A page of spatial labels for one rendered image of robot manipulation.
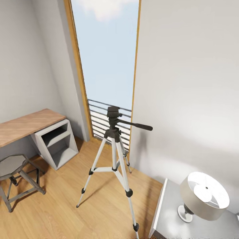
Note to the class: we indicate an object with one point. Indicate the taboret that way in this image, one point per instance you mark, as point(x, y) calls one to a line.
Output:
point(12, 165)

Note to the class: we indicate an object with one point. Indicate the table lamp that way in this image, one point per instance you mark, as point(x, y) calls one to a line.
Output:
point(194, 205)

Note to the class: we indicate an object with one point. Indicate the camera tripod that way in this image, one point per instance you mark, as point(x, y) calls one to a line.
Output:
point(115, 134)

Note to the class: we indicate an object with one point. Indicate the fixed window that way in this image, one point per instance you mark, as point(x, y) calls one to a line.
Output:
point(104, 36)

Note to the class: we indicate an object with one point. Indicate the desk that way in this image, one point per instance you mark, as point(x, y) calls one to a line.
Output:
point(49, 132)

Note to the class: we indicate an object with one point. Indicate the nightstand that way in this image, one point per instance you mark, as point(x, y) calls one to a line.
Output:
point(167, 223)

